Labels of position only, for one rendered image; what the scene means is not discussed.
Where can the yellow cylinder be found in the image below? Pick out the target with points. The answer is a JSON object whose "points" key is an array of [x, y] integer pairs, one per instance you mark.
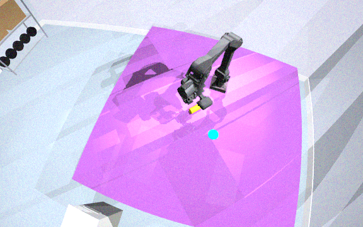
{"points": [[194, 109]]}

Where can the cyan circle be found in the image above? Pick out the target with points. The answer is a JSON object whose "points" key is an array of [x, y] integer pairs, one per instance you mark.
{"points": [[213, 134]]}

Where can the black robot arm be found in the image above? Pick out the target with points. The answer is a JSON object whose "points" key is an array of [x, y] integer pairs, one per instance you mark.
{"points": [[201, 68]]}

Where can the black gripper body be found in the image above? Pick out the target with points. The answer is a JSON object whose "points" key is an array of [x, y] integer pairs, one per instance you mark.
{"points": [[204, 101]]}

